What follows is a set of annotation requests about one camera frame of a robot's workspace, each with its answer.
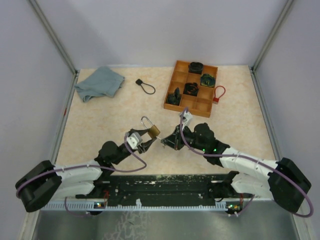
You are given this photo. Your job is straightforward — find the black cable lock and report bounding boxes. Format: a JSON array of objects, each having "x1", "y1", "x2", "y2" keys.
[{"x1": 135, "y1": 78, "x2": 156, "y2": 95}]

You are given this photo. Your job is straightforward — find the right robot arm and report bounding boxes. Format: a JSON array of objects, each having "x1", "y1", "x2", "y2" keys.
[{"x1": 161, "y1": 123, "x2": 312, "y2": 214}]

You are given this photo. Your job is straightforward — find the black red coiled strap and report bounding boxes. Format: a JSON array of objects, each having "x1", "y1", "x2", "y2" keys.
[{"x1": 183, "y1": 82, "x2": 200, "y2": 96}]

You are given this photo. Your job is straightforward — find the purple cable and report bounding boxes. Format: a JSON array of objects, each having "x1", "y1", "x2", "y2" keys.
[
  {"x1": 179, "y1": 107, "x2": 315, "y2": 219},
  {"x1": 16, "y1": 133, "x2": 148, "y2": 218}
]

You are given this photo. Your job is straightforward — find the red cable lock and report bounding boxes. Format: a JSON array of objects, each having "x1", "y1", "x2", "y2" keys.
[{"x1": 212, "y1": 85, "x2": 226, "y2": 104}]

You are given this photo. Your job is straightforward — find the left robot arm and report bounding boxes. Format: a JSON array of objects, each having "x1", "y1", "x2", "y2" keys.
[{"x1": 15, "y1": 128, "x2": 158, "y2": 213}]

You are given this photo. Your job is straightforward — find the green yellow coiled strap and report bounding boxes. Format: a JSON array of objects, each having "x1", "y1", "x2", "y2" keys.
[{"x1": 200, "y1": 73, "x2": 216, "y2": 88}]

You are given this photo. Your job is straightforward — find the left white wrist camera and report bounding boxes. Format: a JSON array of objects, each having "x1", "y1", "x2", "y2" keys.
[{"x1": 125, "y1": 132, "x2": 143, "y2": 150}]

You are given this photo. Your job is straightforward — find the blue folded cloth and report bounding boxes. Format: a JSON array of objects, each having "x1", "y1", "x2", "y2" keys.
[{"x1": 74, "y1": 66, "x2": 125, "y2": 103}]

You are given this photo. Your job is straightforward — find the white toothed cable duct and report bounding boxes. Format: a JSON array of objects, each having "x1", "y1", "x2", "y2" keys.
[{"x1": 41, "y1": 198, "x2": 242, "y2": 212}]

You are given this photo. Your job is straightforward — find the wooden compartment tray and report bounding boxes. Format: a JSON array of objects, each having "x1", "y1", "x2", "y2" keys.
[{"x1": 163, "y1": 60, "x2": 218, "y2": 118}]

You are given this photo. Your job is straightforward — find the brass padlock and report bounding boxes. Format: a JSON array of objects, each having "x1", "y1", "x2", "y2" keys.
[{"x1": 141, "y1": 116, "x2": 161, "y2": 139}]

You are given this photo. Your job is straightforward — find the dark crumpled strap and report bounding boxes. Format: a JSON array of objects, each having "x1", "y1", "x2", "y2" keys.
[{"x1": 167, "y1": 86, "x2": 183, "y2": 106}]

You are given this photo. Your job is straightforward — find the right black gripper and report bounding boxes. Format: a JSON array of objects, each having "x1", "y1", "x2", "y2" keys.
[{"x1": 161, "y1": 123, "x2": 207, "y2": 152}]

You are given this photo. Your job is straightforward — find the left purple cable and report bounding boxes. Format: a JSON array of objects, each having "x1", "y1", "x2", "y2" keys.
[{"x1": 16, "y1": 133, "x2": 148, "y2": 218}]

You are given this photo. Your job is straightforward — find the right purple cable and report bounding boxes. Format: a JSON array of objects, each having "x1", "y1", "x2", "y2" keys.
[{"x1": 179, "y1": 107, "x2": 315, "y2": 219}]

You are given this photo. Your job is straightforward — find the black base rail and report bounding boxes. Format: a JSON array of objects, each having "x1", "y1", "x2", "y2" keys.
[{"x1": 75, "y1": 173, "x2": 241, "y2": 199}]

